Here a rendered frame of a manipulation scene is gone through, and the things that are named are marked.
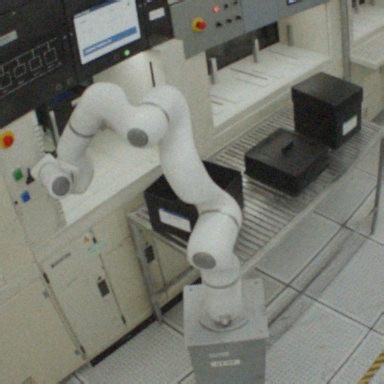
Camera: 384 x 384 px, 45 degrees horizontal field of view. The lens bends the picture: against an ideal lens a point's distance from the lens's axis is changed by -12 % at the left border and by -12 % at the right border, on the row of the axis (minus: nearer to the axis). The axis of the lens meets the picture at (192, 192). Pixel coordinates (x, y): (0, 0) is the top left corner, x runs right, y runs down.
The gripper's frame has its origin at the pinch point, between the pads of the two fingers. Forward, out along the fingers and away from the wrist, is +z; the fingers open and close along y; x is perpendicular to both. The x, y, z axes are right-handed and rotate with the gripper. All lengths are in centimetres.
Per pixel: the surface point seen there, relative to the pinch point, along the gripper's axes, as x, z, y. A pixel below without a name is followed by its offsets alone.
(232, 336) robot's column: -64, -63, 6
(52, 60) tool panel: 27.2, -3.1, 26.0
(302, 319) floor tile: -149, -16, 42
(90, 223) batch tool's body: -39.6, 12.2, 0.5
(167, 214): -48, -10, 24
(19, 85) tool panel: 29.1, -5.7, 11.2
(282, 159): -67, -12, 76
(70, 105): -11, 63, 31
